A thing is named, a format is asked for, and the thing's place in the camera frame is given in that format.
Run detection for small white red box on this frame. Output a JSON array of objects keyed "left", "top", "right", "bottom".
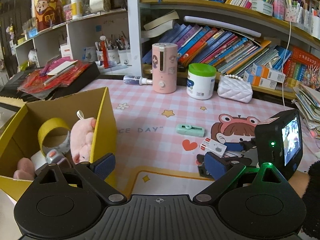
[{"left": 200, "top": 137, "right": 227, "bottom": 158}]

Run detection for yellow tape roll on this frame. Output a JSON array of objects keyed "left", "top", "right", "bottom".
[{"left": 37, "top": 118, "right": 71, "bottom": 153}]

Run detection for pink orange plush toy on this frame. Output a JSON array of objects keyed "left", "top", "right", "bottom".
[{"left": 13, "top": 158, "right": 35, "bottom": 180}]

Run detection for right hand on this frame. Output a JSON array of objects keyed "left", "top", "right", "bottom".
[{"left": 289, "top": 171, "right": 310, "bottom": 198}]

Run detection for mint green correction tape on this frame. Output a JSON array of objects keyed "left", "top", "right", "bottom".
[{"left": 176, "top": 124, "right": 205, "bottom": 138}]

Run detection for white quilted pouch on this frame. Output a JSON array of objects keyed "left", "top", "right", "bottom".
[{"left": 217, "top": 75, "right": 253, "bottom": 103}]

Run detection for pink checkered tablecloth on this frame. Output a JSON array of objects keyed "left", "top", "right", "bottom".
[{"left": 87, "top": 79, "right": 285, "bottom": 194}]

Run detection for stack of papers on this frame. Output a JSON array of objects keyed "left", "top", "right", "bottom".
[{"left": 293, "top": 84, "right": 320, "bottom": 139}]

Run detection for white jar green lid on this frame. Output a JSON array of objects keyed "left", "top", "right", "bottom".
[{"left": 187, "top": 63, "right": 216, "bottom": 100}]

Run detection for yellow cardboard box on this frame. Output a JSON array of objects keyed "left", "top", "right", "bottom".
[{"left": 1, "top": 87, "right": 117, "bottom": 200}]

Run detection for white spray bottle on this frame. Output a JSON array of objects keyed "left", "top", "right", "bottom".
[{"left": 123, "top": 75, "right": 152, "bottom": 86}]

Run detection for red paper pile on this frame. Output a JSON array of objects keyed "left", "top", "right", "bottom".
[{"left": 17, "top": 59, "right": 92, "bottom": 100}]

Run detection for black electronic keyboard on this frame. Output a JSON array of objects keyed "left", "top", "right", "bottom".
[{"left": 1, "top": 70, "right": 36, "bottom": 107}]

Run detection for white pen holder cups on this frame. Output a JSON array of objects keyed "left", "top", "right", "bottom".
[{"left": 107, "top": 49, "right": 132, "bottom": 66}]

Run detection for pink humidifier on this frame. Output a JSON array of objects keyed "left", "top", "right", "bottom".
[{"left": 151, "top": 43, "right": 177, "bottom": 94}]

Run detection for fortune god figure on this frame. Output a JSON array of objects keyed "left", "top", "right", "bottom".
[{"left": 35, "top": 0, "right": 65, "bottom": 31}]

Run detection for black action camera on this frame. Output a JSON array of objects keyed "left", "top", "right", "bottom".
[{"left": 254, "top": 109, "right": 303, "bottom": 180}]

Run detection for white charging cable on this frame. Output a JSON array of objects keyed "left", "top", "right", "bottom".
[{"left": 281, "top": 21, "right": 293, "bottom": 106}]

